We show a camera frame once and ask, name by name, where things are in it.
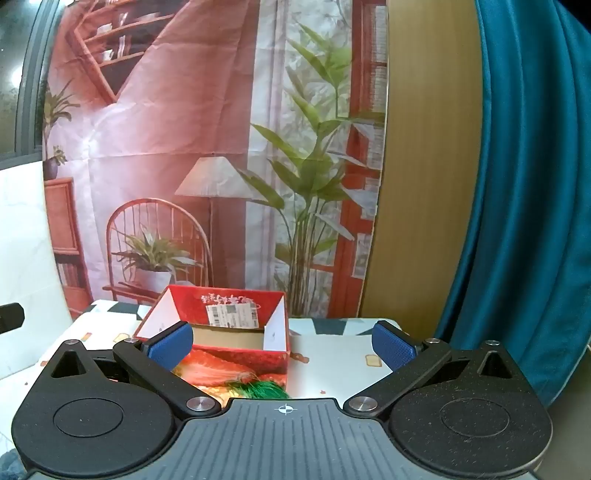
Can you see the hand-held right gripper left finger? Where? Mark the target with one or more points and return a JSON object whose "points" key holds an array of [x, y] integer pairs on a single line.
{"points": [[171, 345]]}

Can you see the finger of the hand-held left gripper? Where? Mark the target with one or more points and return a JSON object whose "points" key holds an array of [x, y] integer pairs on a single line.
{"points": [[10, 318]]}

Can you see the green tassel ornament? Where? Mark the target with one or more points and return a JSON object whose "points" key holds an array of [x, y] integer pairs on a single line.
{"points": [[258, 390]]}

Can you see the printed wall tapestry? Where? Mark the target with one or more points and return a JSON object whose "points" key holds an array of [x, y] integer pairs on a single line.
{"points": [[161, 138]]}

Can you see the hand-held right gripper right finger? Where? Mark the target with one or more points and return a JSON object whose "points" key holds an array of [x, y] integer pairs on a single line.
{"points": [[393, 347]]}

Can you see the wooden panel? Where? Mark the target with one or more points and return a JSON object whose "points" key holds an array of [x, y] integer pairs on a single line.
{"points": [[429, 161]]}

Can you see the dark window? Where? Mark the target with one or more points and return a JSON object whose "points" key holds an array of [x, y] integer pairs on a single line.
{"points": [[23, 74]]}

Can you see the teal curtain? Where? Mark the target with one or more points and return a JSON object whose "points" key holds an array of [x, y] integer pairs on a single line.
{"points": [[526, 207]]}

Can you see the red strawberry print box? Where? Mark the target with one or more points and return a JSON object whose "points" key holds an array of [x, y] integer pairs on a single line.
{"points": [[240, 364]]}

